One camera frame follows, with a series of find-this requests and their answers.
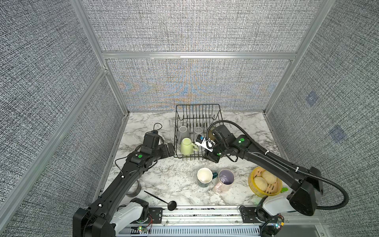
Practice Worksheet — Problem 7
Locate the amber glass cup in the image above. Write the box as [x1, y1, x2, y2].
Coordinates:
[208, 130, 215, 140]

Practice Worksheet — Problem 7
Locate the aluminium front rail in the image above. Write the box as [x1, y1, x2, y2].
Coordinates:
[78, 205, 323, 237]

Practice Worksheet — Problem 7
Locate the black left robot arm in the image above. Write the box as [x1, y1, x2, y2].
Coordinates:
[72, 130, 174, 237]

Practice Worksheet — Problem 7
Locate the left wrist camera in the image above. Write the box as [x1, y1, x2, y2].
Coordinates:
[146, 130, 161, 147]

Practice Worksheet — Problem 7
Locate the black ladle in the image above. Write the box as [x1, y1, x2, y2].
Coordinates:
[144, 191, 177, 211]

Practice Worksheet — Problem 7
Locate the clear glass cup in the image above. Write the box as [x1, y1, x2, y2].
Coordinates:
[194, 126, 204, 138]

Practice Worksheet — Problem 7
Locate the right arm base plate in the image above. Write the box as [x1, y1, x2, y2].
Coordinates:
[238, 205, 264, 224]

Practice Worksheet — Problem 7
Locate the pink purple mug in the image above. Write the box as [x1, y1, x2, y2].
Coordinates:
[213, 169, 235, 192]

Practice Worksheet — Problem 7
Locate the green snack packet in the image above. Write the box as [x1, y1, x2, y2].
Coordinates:
[280, 187, 288, 193]

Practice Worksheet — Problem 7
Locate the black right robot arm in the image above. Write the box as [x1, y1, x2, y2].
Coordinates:
[204, 120, 349, 216]

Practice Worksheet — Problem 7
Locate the white ceramic mug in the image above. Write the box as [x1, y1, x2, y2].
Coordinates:
[177, 125, 190, 144]

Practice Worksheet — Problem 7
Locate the bread bun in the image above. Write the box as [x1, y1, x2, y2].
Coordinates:
[254, 176, 268, 192]
[262, 170, 277, 185]

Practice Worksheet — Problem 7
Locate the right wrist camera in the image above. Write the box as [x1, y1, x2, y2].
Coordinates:
[195, 134, 215, 152]

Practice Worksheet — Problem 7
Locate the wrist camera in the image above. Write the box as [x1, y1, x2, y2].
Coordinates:
[146, 130, 161, 147]
[195, 134, 215, 152]

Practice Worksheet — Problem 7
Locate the black wire dish rack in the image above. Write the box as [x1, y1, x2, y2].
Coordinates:
[174, 104, 223, 161]

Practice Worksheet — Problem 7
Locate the yellow bowl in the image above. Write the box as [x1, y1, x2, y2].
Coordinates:
[248, 167, 282, 198]

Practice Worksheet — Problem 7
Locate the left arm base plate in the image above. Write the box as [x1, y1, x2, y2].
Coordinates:
[137, 207, 163, 225]

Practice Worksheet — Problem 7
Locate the dark green mug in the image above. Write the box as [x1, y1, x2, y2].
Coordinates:
[196, 167, 218, 188]

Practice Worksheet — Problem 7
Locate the light green mug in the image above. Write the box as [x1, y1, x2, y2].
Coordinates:
[180, 138, 198, 156]

